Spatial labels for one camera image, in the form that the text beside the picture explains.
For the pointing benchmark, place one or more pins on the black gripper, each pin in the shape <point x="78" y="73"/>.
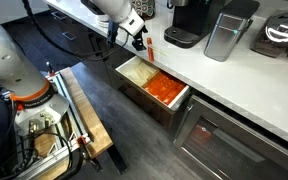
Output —
<point x="140" y="34"/>

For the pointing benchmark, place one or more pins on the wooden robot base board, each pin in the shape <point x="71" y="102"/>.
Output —
<point x="89" y="123"/>

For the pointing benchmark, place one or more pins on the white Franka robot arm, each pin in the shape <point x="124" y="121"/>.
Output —
<point x="7" y="63"/>

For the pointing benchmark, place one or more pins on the white wooden cutlery drawer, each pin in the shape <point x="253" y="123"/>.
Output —
<point x="150" y="106"/>

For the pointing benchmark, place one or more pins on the white cup lids stack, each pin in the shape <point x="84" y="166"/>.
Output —
<point x="101" y="18"/>

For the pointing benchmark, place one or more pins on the dark lower cabinet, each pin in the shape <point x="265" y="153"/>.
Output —
<point x="84" y="43"/>

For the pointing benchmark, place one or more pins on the black coffee machine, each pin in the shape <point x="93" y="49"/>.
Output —
<point x="194" y="23"/>

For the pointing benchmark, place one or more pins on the silver rectangular canister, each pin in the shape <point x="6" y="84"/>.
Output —
<point x="224" y="36"/>

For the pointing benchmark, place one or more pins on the red black bar clamp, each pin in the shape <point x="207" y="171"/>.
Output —
<point x="50" y="69"/>

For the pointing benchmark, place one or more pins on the orange black bar clamp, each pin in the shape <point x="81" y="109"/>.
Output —
<point x="84" y="146"/>

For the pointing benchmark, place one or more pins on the black table leg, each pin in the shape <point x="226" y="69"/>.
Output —
<point x="117" y="160"/>

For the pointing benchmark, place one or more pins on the dark round appliance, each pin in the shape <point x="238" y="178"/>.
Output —
<point x="277" y="35"/>

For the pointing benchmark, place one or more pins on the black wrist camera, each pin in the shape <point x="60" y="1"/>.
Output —
<point x="112" y="33"/>

